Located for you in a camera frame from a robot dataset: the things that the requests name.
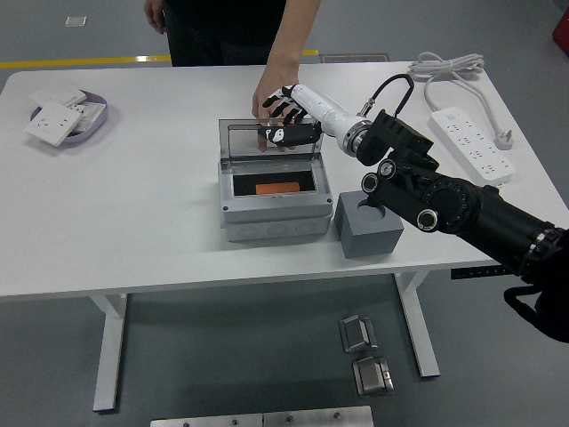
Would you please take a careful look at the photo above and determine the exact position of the person's left hand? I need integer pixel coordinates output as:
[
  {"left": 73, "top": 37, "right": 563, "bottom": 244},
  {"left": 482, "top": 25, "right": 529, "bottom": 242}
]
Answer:
[{"left": 251, "top": 70, "right": 301, "bottom": 155}]

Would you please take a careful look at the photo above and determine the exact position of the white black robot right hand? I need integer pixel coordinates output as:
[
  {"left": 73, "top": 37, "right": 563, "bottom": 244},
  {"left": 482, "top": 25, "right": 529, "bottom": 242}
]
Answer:
[{"left": 255, "top": 83, "right": 364, "bottom": 146}]

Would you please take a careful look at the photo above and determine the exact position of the person's right hand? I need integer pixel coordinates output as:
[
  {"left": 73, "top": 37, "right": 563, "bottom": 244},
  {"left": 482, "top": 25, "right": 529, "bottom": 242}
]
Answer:
[{"left": 144, "top": 0, "right": 169, "bottom": 35}]

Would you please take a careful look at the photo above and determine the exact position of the orange cylinder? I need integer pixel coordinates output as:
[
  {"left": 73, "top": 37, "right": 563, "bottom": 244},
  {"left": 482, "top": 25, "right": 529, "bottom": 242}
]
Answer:
[{"left": 255, "top": 181, "right": 300, "bottom": 196}]

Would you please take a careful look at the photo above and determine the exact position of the grey enclosure box clear lid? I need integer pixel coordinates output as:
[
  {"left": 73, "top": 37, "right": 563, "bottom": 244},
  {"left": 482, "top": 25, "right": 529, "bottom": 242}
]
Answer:
[{"left": 217, "top": 116, "right": 334, "bottom": 244}]

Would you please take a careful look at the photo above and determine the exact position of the grey cube with round hole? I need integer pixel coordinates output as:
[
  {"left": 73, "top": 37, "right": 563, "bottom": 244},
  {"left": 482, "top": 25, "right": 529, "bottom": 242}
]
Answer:
[{"left": 333, "top": 189, "right": 405, "bottom": 259}]

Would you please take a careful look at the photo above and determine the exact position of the red box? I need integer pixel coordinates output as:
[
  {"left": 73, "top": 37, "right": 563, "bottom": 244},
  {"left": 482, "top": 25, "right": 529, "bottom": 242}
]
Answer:
[{"left": 550, "top": 8, "right": 569, "bottom": 45}]

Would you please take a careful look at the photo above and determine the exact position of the dark brown floor plate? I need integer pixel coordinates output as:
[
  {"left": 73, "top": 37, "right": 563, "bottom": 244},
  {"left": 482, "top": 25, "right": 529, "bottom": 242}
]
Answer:
[{"left": 320, "top": 52, "right": 391, "bottom": 64}]

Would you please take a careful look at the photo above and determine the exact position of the yellow floor tape line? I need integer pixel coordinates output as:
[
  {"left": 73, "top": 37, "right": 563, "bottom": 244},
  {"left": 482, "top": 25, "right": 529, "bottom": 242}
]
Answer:
[{"left": 0, "top": 48, "right": 321, "bottom": 70}]

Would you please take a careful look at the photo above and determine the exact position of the white socket panel with label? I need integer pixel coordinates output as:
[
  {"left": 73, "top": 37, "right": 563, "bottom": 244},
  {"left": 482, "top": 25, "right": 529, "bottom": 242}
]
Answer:
[{"left": 73, "top": 101, "right": 108, "bottom": 133}]

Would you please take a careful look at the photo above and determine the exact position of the purple oval tray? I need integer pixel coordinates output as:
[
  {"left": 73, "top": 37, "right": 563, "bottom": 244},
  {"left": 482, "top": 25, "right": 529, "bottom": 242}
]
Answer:
[{"left": 28, "top": 90, "right": 110, "bottom": 145}]

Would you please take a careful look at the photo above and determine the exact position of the white power strip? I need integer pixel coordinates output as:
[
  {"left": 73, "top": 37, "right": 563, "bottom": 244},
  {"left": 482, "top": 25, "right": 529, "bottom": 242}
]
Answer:
[{"left": 428, "top": 106, "right": 517, "bottom": 190}]

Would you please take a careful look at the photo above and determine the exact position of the black table control panel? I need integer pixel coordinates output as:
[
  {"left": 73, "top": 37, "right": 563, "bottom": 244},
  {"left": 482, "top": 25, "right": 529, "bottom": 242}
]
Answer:
[{"left": 451, "top": 265, "right": 508, "bottom": 280}]

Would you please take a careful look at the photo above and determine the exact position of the white table leg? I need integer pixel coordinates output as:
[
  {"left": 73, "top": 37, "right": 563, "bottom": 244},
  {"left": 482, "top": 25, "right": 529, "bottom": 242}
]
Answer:
[
  {"left": 88, "top": 293, "right": 130, "bottom": 415},
  {"left": 394, "top": 270, "right": 441, "bottom": 379}
]

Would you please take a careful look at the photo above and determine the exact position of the silver metal plate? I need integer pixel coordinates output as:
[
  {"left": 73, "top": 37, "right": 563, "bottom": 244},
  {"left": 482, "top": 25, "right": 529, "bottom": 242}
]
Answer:
[
  {"left": 261, "top": 405, "right": 374, "bottom": 427},
  {"left": 149, "top": 413, "right": 264, "bottom": 427}
]

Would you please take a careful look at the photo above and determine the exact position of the white blank switch panel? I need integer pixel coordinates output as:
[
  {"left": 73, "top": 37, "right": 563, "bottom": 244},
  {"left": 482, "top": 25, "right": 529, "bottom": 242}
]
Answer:
[{"left": 29, "top": 82, "right": 88, "bottom": 108}]

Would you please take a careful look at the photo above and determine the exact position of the white power cord with plug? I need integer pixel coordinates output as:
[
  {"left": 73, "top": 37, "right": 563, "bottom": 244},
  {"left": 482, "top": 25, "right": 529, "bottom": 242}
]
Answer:
[{"left": 407, "top": 51, "right": 517, "bottom": 152}]

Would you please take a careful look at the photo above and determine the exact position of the white wall socket panel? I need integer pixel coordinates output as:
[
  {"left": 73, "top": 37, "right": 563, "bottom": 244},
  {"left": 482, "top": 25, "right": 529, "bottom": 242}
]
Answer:
[{"left": 24, "top": 101, "right": 84, "bottom": 147}]

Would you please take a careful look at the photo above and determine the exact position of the silver metal bracket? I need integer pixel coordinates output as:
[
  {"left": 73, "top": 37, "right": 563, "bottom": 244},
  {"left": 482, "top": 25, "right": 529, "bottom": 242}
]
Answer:
[
  {"left": 351, "top": 355, "right": 396, "bottom": 398},
  {"left": 338, "top": 313, "right": 380, "bottom": 355}
]

